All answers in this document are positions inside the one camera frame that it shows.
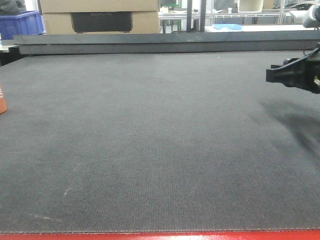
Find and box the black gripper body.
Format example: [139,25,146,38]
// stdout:
[265,47,320,94]

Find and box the orange cylindrical object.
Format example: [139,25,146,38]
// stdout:
[0,87,8,114]

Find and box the dark raised table ledge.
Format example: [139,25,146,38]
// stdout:
[13,30,320,55]

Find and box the light blue tray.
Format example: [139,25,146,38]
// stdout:
[212,23,243,32]

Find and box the white background workbench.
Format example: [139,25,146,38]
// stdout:
[158,11,294,34]

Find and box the dark grey table mat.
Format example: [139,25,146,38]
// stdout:
[0,51,320,233]

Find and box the large cardboard box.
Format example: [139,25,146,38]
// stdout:
[39,0,160,35]

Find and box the blue crate beside box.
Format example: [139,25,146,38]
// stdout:
[0,10,44,40]

